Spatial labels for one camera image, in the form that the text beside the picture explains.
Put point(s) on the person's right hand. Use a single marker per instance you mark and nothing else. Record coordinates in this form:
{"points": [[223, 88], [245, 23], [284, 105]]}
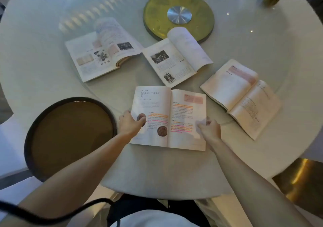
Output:
{"points": [[210, 132]]}

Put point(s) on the person's left hand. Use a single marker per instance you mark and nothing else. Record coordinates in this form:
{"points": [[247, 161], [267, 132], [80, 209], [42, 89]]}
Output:
{"points": [[131, 125]]}

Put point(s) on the book with horse cover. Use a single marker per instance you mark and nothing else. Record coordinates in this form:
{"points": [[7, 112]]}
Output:
{"points": [[179, 138]]}

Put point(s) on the book with building cover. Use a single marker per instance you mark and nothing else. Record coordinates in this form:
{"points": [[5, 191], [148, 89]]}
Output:
{"points": [[234, 88]]}

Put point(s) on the round brown tray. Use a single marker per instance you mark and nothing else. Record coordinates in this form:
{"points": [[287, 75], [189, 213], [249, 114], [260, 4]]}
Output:
{"points": [[68, 133]]}

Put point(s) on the book with pink cover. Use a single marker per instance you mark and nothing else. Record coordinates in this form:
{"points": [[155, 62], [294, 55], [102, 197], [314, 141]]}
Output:
{"points": [[174, 65]]}

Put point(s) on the book with warriors cover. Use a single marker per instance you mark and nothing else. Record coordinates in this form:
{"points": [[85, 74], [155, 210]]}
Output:
{"points": [[88, 57]]}

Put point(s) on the person's right forearm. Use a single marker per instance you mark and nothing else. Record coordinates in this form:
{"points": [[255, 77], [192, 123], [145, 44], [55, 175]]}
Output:
{"points": [[247, 184]]}

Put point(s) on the person's left forearm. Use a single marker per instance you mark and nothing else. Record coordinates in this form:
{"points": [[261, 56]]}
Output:
{"points": [[75, 173]]}

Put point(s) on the person's black clothing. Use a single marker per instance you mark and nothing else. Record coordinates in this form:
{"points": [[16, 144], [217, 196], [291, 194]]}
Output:
{"points": [[141, 204]]}

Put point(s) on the person's white clothing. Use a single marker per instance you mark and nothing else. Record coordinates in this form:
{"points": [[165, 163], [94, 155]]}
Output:
{"points": [[156, 220]]}

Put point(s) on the clear glass turntable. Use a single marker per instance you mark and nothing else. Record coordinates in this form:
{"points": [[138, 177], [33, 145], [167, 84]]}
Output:
{"points": [[242, 47]]}

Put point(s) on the white covered chair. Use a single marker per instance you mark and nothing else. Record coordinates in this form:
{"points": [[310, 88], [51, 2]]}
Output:
{"points": [[314, 148], [12, 148]]}

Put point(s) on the gold round turntable base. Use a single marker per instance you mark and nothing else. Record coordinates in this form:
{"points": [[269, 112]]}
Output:
{"points": [[156, 19]]}

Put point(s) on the white round table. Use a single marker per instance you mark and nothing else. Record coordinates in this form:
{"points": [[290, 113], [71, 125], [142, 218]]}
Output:
{"points": [[32, 57]]}

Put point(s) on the silver turntable hub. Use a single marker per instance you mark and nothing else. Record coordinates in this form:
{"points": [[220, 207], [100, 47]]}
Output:
{"points": [[179, 14]]}

